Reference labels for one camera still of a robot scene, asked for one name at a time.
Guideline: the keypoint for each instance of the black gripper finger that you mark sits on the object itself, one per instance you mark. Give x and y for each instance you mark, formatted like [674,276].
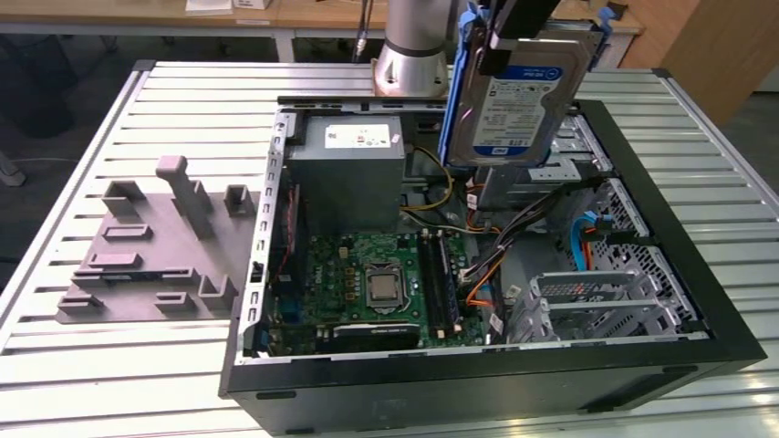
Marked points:
[518,23]

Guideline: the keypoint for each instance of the hard disk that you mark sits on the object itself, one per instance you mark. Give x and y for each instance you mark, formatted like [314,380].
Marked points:
[518,114]

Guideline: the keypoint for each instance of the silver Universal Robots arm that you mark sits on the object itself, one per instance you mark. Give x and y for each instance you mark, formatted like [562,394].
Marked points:
[414,68]

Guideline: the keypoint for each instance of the metal disk bay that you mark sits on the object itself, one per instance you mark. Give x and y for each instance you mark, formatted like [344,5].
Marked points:
[602,305]

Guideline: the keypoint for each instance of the dark brown square object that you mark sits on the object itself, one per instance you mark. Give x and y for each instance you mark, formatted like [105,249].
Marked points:
[620,9]

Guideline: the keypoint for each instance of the metal optical drive cage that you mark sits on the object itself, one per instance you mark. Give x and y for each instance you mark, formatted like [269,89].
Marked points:
[505,191]

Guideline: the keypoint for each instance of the small white box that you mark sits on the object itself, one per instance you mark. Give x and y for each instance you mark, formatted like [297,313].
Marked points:
[253,3]

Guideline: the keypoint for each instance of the grey power supply unit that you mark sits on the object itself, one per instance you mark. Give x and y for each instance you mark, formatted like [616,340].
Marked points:
[348,191]

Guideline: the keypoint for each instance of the white paper stack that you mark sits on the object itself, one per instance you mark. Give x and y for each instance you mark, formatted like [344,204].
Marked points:
[208,7]

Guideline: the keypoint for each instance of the black RAM stick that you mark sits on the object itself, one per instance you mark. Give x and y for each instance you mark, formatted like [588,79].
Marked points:
[449,283]

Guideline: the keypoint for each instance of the wooden desk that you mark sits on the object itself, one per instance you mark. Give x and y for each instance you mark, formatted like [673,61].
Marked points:
[153,19]

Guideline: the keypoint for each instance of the green motherboard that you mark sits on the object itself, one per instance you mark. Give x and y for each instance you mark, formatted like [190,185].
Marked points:
[341,264]

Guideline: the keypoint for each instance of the silver CPU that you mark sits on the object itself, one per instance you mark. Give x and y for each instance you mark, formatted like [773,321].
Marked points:
[385,288]

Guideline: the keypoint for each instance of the black graphics card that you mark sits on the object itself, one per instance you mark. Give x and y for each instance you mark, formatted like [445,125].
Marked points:
[372,335]

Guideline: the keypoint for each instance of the grey parts rack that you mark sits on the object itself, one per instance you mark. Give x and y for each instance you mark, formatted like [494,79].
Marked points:
[158,246]

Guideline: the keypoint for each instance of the black PC case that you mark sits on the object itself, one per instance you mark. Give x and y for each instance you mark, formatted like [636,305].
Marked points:
[426,392]

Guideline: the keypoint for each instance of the white furniture foot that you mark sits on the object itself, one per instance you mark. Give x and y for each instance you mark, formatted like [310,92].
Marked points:
[11,171]

